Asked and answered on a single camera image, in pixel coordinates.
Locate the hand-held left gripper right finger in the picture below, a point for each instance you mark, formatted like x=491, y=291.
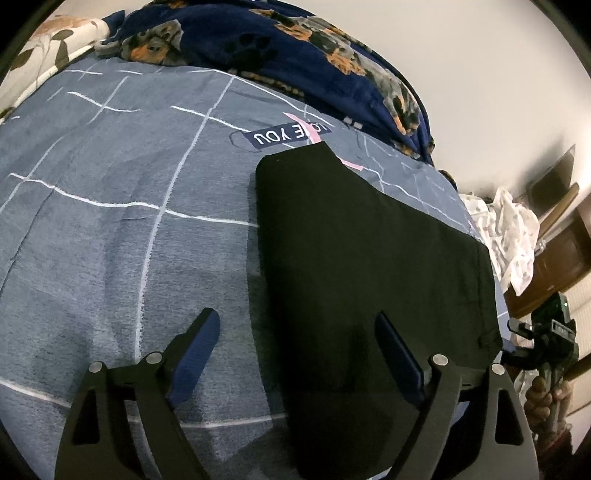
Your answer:
x=401, y=360

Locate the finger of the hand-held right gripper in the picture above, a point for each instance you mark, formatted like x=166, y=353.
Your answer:
x=519, y=360
x=521, y=329

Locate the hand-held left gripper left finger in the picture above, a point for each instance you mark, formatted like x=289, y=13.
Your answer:
x=196, y=360

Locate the black pants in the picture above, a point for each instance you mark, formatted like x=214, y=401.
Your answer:
x=369, y=254

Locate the person's right forearm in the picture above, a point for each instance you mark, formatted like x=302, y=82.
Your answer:
x=554, y=454

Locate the person's right hand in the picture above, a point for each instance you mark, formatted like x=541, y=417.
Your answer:
x=538, y=406

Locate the brown wooden furniture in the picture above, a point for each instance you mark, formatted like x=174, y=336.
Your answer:
x=558, y=272

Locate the white crumpled cloth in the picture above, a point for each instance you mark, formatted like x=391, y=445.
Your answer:
x=512, y=230

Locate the dark flat board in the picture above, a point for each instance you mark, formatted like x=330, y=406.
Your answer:
x=549, y=182

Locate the blue grid-pattern bedsheet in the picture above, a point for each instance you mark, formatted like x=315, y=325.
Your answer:
x=115, y=230

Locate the navy dog-print blanket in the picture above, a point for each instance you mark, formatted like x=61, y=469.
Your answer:
x=300, y=55

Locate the white floral pillow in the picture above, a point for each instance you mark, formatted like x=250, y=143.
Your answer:
x=37, y=50

